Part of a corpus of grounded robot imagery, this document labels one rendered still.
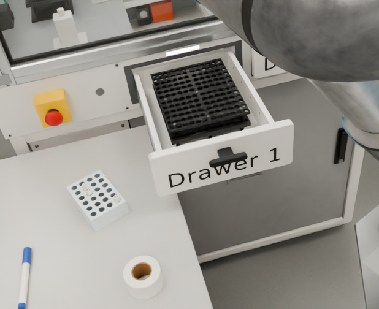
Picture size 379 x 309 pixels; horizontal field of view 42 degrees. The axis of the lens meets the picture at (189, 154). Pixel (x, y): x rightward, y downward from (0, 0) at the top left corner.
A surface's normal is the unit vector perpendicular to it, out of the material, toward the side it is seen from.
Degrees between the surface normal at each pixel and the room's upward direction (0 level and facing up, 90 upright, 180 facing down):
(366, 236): 0
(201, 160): 90
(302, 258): 0
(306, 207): 90
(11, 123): 90
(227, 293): 0
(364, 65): 105
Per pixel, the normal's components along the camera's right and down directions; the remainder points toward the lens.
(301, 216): 0.24, 0.65
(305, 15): -0.44, 0.40
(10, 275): -0.11, -0.72
